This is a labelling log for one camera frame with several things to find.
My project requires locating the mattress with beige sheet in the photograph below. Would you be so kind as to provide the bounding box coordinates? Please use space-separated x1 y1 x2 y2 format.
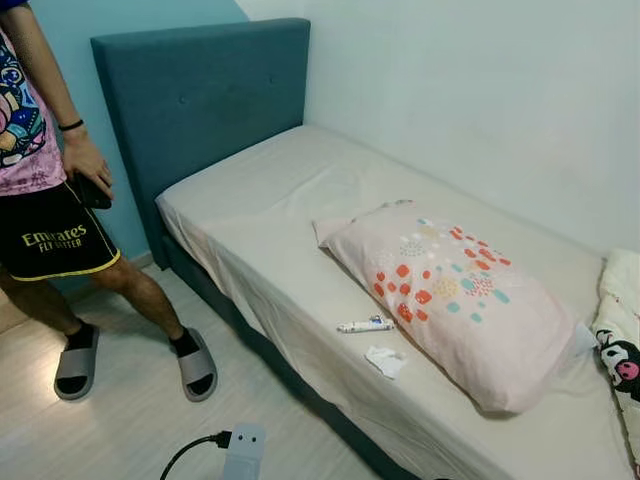
156 124 640 480

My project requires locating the black phone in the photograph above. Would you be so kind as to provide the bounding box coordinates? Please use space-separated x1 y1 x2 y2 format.
68 175 113 211

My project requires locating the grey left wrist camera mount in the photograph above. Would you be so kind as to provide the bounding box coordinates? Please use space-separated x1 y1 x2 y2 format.
220 423 267 480

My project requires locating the small white tube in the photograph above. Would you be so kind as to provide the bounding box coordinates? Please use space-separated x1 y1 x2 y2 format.
336 316 395 334

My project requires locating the cream cartoon print blanket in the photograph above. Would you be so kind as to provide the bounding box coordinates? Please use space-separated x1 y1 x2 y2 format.
592 248 640 471

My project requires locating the white tissue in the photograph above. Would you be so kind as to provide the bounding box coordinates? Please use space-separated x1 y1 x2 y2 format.
364 346 408 379

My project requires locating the pink pillow with coloured dots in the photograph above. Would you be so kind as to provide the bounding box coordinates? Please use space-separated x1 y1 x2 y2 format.
313 200 599 416

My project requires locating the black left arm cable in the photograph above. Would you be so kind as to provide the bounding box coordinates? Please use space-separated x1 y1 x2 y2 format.
160 430 233 480

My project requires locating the grey slide slipper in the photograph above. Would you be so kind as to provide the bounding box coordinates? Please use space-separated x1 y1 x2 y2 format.
53 325 101 403
172 327 219 403

